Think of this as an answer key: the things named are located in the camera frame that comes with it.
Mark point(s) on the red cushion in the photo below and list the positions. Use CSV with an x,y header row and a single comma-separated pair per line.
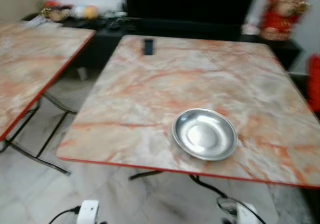
x,y
314,83

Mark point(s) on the red gold laughing statue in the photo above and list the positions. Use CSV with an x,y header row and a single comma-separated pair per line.
x,y
282,13

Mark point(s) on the white tissue box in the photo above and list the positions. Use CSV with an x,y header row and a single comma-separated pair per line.
x,y
249,29

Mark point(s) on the round steel plate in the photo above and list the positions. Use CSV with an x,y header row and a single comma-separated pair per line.
x,y
205,134

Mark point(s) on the black tv console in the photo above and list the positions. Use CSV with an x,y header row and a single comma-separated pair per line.
x,y
200,29

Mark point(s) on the black television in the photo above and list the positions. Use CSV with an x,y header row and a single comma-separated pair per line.
x,y
190,1

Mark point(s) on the black phone stand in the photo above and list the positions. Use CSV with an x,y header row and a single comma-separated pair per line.
x,y
148,47

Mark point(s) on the yellow red round plush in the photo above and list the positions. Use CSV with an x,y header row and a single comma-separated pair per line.
x,y
90,12

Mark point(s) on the white round plush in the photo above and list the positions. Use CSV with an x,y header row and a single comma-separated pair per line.
x,y
79,11

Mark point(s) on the red lid snack jar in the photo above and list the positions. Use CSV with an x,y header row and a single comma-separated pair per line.
x,y
51,8

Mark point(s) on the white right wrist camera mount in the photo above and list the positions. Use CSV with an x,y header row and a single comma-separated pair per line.
x,y
246,215

